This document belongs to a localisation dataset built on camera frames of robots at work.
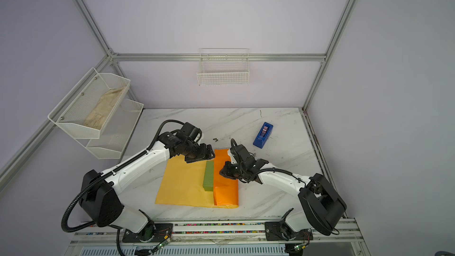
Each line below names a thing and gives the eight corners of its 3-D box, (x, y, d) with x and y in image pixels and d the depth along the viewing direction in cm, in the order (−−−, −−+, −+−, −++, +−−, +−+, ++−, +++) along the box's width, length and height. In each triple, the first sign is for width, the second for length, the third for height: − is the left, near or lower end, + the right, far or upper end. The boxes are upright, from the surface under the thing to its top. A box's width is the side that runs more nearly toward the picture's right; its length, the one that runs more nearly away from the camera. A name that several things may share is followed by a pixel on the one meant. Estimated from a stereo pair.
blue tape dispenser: (253, 145, 104) (254, 138, 99) (263, 128, 112) (264, 121, 107) (263, 149, 102) (264, 142, 97) (272, 132, 110) (273, 125, 105)
